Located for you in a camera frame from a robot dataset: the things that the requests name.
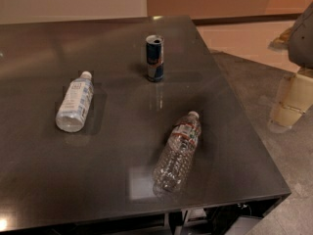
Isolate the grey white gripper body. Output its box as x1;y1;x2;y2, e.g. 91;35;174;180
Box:
271;68;313;127

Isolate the clear crinkled water bottle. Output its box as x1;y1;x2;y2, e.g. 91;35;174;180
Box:
153;111;201;193

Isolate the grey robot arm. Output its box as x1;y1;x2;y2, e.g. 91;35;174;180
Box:
271;2;313;128

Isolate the white labelled water bottle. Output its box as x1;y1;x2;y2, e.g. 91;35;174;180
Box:
56;71;94;133

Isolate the blue silver energy drink can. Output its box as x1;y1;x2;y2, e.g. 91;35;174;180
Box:
146;35;164;82

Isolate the dark equipment under table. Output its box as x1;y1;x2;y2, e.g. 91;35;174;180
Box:
168;204;262;235

